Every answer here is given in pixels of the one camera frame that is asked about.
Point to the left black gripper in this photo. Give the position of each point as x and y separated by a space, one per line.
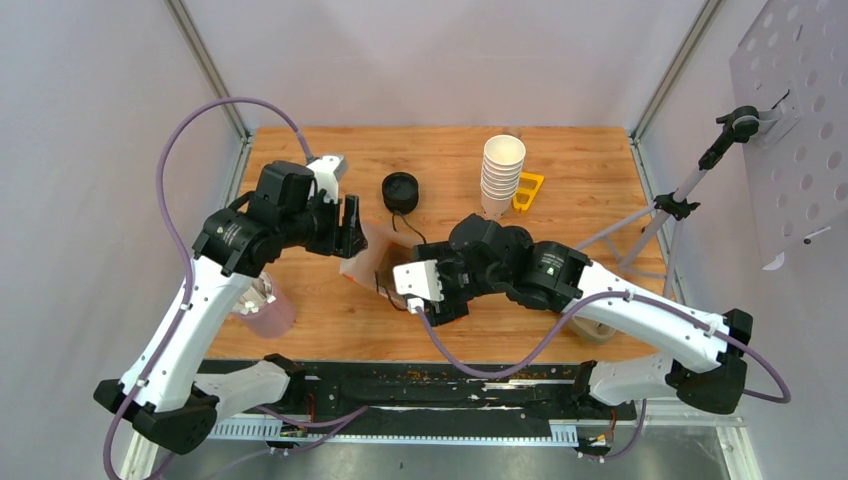
344 241

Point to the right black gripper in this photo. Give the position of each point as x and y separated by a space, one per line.
451 306

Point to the orange paper takeout bag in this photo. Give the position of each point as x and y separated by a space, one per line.
386 248

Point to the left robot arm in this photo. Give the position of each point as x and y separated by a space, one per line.
164 396

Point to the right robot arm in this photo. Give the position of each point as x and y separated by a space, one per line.
700 356

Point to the stack of black lids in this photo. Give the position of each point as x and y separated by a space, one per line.
400 192

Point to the yellow plastic holder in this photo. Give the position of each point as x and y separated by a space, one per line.
527 190

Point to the pink cup with packets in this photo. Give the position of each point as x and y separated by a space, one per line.
264 309

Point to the stack of white paper cups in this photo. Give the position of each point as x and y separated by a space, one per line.
502 165

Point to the brown pulp cup carrier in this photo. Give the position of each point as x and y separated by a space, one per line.
591 331

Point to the grey tripod stand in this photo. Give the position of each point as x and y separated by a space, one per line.
738 127

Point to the white perforated panel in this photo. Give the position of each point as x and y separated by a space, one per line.
791 64

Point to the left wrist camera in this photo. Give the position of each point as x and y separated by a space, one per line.
328 171

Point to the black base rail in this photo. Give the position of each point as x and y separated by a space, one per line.
436 401

